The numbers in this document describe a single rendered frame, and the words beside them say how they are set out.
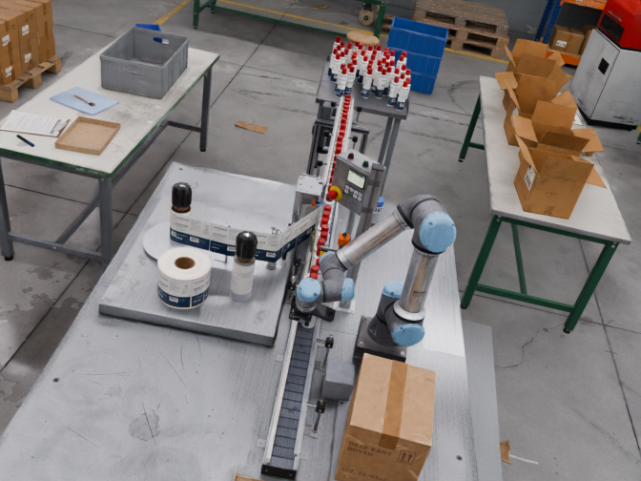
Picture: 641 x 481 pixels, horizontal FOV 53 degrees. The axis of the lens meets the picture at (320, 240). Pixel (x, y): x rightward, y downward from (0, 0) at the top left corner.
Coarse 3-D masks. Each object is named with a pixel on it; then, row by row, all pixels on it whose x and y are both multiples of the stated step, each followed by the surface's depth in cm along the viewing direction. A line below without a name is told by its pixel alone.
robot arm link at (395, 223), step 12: (408, 204) 218; (396, 216) 220; (408, 216) 218; (372, 228) 224; (384, 228) 221; (396, 228) 221; (408, 228) 221; (360, 240) 224; (372, 240) 223; (384, 240) 223; (336, 252) 228; (348, 252) 225; (360, 252) 224; (372, 252) 226; (324, 264) 227; (336, 264) 226; (348, 264) 226
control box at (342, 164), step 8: (344, 152) 244; (352, 152) 245; (336, 160) 242; (344, 160) 240; (352, 160) 240; (360, 160) 241; (368, 160) 242; (336, 168) 243; (344, 168) 241; (352, 168) 238; (360, 168) 237; (368, 168) 237; (384, 168) 239; (336, 176) 245; (344, 176) 242; (368, 176) 234; (336, 184) 246; (344, 184) 244; (352, 184) 241; (336, 200) 250; (344, 200) 247; (352, 200) 244; (352, 208) 245; (360, 208) 243; (376, 208) 251
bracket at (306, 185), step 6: (300, 180) 287; (306, 180) 288; (312, 180) 289; (318, 180) 290; (300, 186) 283; (306, 186) 284; (312, 186) 285; (318, 186) 286; (300, 192) 280; (306, 192) 280; (312, 192) 281; (318, 192) 282
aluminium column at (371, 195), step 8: (376, 168) 233; (376, 176) 235; (368, 184) 237; (368, 192) 238; (376, 192) 237; (368, 200) 240; (376, 200) 240; (360, 216) 247; (368, 216) 244; (360, 224) 246; (368, 224) 246; (360, 232) 248; (360, 264) 257; (352, 272) 261; (344, 304) 271
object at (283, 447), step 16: (304, 336) 246; (304, 352) 240; (288, 368) 232; (304, 368) 233; (288, 384) 226; (304, 384) 227; (288, 400) 220; (288, 416) 215; (288, 432) 210; (288, 448) 205; (272, 464) 199; (288, 464) 200
